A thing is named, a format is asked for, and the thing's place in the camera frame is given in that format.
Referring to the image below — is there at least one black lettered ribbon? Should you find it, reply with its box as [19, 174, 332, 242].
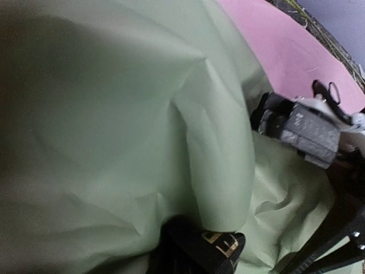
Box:
[147, 215, 246, 274]

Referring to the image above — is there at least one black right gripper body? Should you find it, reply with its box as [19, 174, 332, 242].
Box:
[282, 149, 364, 273]

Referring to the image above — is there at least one pink wrapping paper sheet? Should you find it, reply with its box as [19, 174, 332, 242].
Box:
[219, 1, 364, 112]

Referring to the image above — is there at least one peach green wrapping paper sheet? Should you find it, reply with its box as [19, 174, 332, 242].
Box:
[1, 1, 334, 273]

